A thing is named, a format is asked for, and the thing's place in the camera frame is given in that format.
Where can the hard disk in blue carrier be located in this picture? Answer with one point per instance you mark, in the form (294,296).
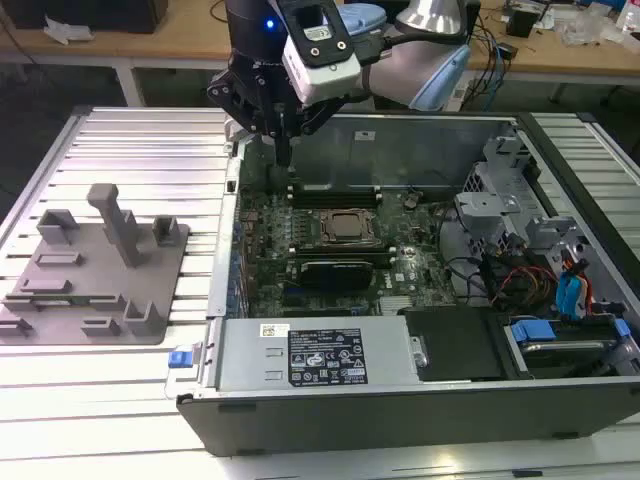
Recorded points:
(535,332)

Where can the wooden desk white frame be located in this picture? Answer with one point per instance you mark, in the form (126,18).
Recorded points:
(150,45)

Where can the small black device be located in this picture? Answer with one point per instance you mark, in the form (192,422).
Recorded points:
(521,22)

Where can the crumpled white paper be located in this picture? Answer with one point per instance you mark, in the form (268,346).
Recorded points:
(67,30)

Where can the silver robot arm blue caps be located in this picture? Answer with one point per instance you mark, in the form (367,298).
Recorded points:
(400,70)

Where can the blue plastic latch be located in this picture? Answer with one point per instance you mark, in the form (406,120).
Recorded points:
(180,359)

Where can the large black box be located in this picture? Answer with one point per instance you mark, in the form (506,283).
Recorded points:
(100,15)

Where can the grey metal drive cage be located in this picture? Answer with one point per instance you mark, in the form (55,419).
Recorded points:
(500,200)

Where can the silver CPU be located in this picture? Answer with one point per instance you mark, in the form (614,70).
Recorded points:
(346,225)

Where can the CPU socket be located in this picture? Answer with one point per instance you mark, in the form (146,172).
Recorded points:
(350,243)

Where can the white clip RAM slot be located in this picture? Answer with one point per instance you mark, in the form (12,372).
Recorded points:
(335,187)
(395,257)
(335,198)

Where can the green motherboard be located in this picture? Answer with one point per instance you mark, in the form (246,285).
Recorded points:
(265,280)

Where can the black NVIDIA graphics card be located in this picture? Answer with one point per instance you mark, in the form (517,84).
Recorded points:
(335,275)

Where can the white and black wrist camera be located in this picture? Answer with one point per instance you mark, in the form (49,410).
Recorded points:
(320,75)

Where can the clear plastic bags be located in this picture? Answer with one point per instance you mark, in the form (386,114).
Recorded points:
(592,25)

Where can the grey power supply with label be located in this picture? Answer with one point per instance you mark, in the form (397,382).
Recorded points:
(250,360)

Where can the small black adapter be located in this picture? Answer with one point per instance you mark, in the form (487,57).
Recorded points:
(508,51)

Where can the grey parts rack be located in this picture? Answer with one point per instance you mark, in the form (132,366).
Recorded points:
(100,280)

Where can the black clip RAM slot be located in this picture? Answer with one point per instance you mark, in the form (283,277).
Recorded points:
(345,245)
(335,192)
(335,204)

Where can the black plastic cover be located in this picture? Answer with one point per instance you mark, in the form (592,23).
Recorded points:
(450,345)

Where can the silver chipset heatsink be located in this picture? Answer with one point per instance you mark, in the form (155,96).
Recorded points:
(395,306)

